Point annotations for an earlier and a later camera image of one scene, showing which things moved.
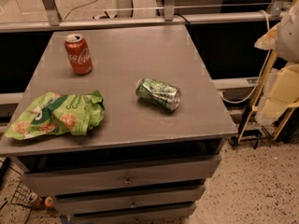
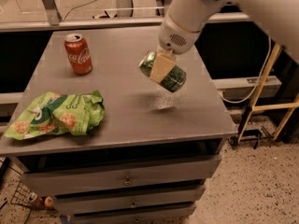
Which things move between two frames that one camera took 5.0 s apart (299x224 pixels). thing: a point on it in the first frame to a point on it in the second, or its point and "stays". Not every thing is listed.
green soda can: x=158 y=93 to x=173 y=81
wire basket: x=24 y=197 stays
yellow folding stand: x=253 y=107 stays
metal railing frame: x=124 y=18 stays
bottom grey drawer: x=168 y=215 stays
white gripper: x=290 y=36 to x=174 y=37
